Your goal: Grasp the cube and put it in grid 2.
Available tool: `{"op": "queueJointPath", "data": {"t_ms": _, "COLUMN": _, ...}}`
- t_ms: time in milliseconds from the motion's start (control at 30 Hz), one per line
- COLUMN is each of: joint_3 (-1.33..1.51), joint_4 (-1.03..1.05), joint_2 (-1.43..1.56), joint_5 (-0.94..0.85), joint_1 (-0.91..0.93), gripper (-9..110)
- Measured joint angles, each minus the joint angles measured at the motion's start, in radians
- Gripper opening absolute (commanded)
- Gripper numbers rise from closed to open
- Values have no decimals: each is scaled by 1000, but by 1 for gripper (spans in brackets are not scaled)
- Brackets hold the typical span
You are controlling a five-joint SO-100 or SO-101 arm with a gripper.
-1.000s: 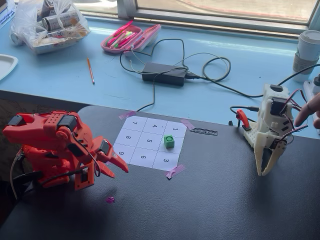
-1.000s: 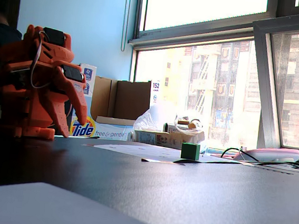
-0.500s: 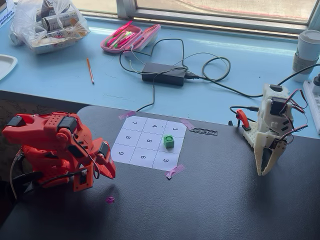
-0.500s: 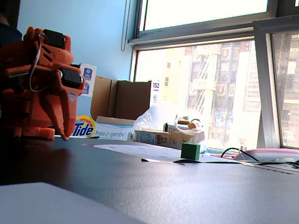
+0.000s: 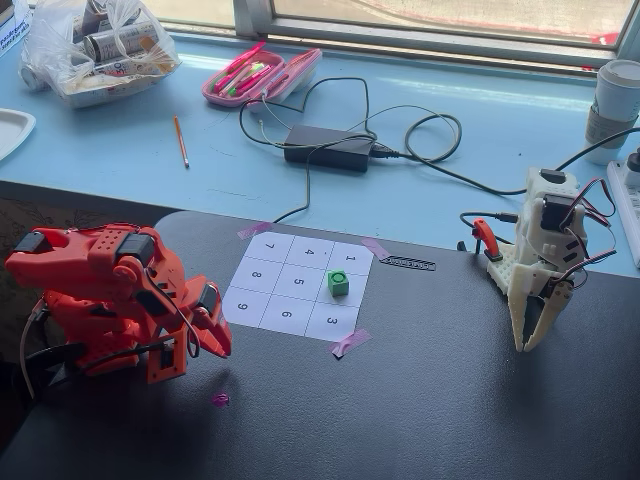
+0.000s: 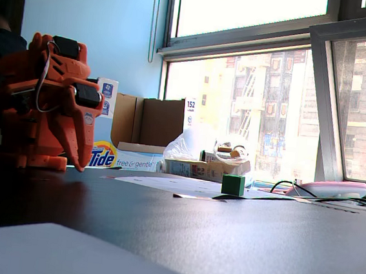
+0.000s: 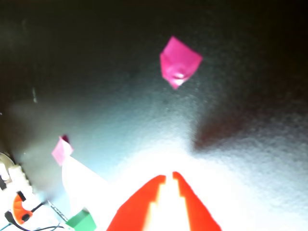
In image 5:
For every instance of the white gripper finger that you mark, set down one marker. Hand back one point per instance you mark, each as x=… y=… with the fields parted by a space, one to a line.
x=547 y=320
x=522 y=320

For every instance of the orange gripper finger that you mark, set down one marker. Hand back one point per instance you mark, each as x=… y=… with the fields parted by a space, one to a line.
x=202 y=332
x=220 y=337

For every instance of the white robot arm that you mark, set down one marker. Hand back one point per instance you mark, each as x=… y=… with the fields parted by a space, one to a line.
x=540 y=230

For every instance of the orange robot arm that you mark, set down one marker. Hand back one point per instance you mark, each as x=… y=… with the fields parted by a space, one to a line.
x=100 y=280

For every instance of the white numbered grid paper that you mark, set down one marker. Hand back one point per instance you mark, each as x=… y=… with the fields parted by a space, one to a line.
x=295 y=285

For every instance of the small crumpled pink tape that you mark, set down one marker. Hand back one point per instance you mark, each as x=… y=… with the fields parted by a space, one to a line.
x=221 y=399

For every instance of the orange table clamp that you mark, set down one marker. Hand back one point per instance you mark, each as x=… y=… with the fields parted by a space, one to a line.
x=486 y=240

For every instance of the pink tape strip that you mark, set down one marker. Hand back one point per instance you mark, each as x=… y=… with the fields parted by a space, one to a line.
x=350 y=342
x=255 y=230
x=375 y=248

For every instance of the white power strip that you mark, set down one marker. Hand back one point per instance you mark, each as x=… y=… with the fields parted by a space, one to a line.
x=627 y=195

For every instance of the orange pencil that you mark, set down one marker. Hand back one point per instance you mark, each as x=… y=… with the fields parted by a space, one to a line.
x=181 y=142

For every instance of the white coffee cup with sleeve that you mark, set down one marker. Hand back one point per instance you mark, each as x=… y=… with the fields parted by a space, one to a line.
x=612 y=110

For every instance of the black power adapter brick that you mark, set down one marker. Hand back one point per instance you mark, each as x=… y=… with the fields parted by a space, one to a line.
x=330 y=147

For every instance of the green yellow highlighter pen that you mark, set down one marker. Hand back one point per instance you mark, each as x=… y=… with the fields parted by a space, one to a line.
x=245 y=80

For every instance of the pink pencil case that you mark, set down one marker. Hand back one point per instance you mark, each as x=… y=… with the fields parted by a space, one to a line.
x=265 y=80

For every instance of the white food tray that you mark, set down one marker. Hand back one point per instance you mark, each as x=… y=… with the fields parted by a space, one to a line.
x=100 y=92

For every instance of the pink highlighter pen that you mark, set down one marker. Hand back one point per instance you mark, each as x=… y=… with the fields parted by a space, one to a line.
x=240 y=65

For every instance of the white paper plate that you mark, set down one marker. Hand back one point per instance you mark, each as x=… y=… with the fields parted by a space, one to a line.
x=12 y=131

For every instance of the clear plastic bag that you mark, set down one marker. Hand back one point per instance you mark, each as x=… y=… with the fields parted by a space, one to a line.
x=95 y=50

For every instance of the printed drink can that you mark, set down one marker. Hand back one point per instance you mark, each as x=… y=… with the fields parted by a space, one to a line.
x=120 y=40

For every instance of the white printed box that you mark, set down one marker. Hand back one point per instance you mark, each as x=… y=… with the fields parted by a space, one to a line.
x=12 y=25

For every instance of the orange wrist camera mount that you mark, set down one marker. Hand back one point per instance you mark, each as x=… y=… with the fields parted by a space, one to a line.
x=166 y=360

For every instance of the grey window frame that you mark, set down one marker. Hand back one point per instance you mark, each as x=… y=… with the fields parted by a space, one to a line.
x=425 y=37

